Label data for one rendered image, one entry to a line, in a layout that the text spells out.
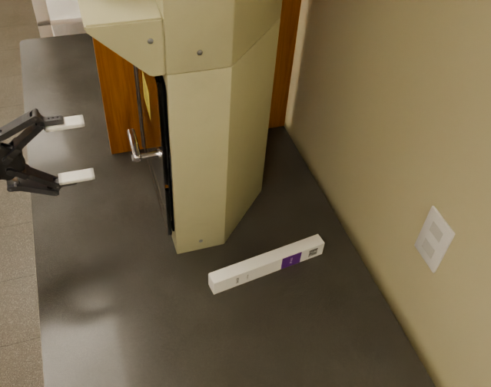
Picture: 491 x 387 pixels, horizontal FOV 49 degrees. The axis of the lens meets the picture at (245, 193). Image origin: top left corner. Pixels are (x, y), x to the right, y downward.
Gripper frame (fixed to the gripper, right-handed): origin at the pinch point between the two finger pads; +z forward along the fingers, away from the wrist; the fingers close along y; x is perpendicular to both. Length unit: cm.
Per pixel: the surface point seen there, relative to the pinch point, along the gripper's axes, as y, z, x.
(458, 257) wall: -1, 58, -43
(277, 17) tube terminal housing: 22.7, 38.8, 1.8
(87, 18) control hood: 31.3, 4.4, -8.5
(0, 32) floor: -117, -42, 273
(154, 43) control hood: 27.4, 13.6, -10.9
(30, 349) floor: -119, -34, 33
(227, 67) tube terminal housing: 21.4, 25.3, -10.8
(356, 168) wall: -11, 58, -8
